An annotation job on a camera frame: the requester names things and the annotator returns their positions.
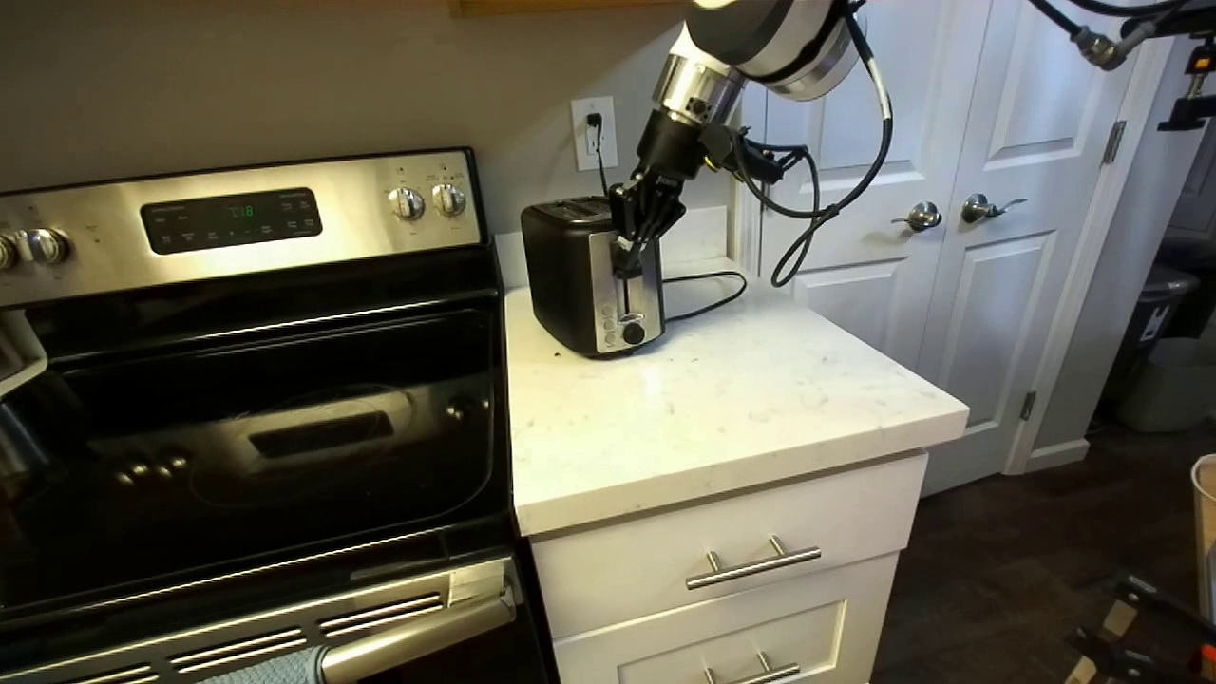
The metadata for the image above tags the white wall outlet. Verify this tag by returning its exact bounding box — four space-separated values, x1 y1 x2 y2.
566 95 623 174

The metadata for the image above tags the black toaster power cable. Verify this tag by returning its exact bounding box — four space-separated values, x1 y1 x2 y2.
579 110 758 321

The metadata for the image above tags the grey blue towel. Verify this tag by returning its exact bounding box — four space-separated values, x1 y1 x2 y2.
204 643 336 684

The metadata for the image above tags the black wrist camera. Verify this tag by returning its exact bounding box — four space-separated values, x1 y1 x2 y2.
704 124 791 181

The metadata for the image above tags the stainless steel black stove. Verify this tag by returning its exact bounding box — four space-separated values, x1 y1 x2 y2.
0 143 531 684

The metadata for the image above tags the grey trash bin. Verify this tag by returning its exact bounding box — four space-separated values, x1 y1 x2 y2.
1115 263 1216 435

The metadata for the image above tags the white panelled closet door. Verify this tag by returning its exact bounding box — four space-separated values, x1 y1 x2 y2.
927 0 1179 478
727 0 976 500

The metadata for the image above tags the black floor stand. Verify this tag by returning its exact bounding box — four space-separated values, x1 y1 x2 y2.
1059 565 1216 684

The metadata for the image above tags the short silver cabinet bar handle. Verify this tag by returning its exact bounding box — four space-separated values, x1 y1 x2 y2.
698 648 805 684

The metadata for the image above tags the white kitchen cabinet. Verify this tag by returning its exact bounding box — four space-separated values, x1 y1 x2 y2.
530 448 934 684

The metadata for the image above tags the wooden wall cabinet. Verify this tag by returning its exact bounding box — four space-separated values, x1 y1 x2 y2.
447 0 698 20

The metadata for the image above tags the black and steel toaster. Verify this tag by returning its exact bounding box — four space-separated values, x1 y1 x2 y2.
518 195 673 366

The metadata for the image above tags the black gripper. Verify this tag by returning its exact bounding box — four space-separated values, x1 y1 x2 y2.
607 107 715 253

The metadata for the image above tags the silver door lever handle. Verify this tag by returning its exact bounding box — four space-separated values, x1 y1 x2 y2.
959 188 1029 231
891 196 951 239

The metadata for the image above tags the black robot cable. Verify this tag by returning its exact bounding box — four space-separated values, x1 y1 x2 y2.
727 0 902 294

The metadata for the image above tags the silver stove knob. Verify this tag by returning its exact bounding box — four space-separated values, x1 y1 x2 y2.
22 220 75 268
430 180 470 220
389 181 430 224

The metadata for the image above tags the white bucket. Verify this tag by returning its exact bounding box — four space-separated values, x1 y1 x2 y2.
1186 451 1216 601

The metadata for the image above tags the long silver drawer bar handle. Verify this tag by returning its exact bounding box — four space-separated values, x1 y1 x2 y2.
682 537 826 595

